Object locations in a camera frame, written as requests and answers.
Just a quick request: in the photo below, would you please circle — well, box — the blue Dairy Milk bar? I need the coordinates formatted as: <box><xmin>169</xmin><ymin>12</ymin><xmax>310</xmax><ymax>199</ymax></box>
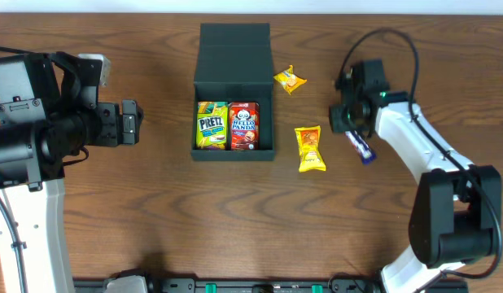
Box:
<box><xmin>344</xmin><ymin>131</ymin><xmax>377</xmax><ymax>165</ymax></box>

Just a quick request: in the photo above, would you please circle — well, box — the green Pretz box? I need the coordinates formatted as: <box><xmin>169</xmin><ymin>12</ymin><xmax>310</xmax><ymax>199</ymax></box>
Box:
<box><xmin>195</xmin><ymin>102</ymin><xmax>229</xmax><ymax>150</ymax></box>

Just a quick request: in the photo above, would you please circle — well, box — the red Hello Panda box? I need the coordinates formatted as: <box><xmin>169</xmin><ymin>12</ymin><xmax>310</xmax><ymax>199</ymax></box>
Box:
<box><xmin>229</xmin><ymin>102</ymin><xmax>260</xmax><ymax>151</ymax></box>

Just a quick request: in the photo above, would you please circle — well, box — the dark green box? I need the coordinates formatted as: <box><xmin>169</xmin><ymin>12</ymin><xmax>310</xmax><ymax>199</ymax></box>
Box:
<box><xmin>190</xmin><ymin>23</ymin><xmax>275</xmax><ymax>161</ymax></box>

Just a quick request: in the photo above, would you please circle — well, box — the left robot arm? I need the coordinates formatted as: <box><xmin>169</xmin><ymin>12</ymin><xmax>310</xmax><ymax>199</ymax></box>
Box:
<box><xmin>0</xmin><ymin>49</ymin><xmax>149</xmax><ymax>292</ymax></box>

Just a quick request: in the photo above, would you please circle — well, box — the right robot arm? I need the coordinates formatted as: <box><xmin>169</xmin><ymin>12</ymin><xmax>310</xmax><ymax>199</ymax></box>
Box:
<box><xmin>329</xmin><ymin>59</ymin><xmax>503</xmax><ymax>292</ymax></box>

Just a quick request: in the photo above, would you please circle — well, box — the small yellow snack packet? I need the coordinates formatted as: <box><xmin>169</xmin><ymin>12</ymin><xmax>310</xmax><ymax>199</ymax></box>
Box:
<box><xmin>273</xmin><ymin>65</ymin><xmax>307</xmax><ymax>94</ymax></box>

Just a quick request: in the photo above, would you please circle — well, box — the large yellow snack packet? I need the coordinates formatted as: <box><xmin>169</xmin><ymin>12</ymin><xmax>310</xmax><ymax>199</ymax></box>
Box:
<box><xmin>295</xmin><ymin>125</ymin><xmax>326</xmax><ymax>173</ymax></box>

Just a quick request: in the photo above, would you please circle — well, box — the right black cable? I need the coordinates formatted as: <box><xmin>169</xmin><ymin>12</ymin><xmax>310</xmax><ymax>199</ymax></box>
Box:
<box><xmin>336</xmin><ymin>27</ymin><xmax>503</xmax><ymax>293</ymax></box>

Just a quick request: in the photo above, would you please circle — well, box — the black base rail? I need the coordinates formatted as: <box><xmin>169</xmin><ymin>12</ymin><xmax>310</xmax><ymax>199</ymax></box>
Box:
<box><xmin>73</xmin><ymin>269</ymin><xmax>386</xmax><ymax>293</ymax></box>

